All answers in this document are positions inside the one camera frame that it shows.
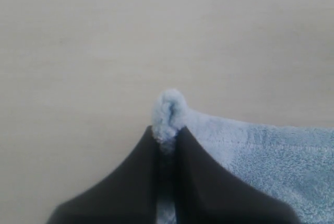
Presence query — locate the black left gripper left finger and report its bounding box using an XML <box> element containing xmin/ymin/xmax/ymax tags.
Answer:
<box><xmin>48</xmin><ymin>126</ymin><xmax>160</xmax><ymax>224</ymax></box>

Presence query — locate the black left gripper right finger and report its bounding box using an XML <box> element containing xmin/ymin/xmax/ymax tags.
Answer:
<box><xmin>174</xmin><ymin>127</ymin><xmax>297</xmax><ymax>224</ymax></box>

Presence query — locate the light blue fluffy towel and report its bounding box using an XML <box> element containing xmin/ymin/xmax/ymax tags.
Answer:
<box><xmin>152</xmin><ymin>89</ymin><xmax>333</xmax><ymax>223</ymax></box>

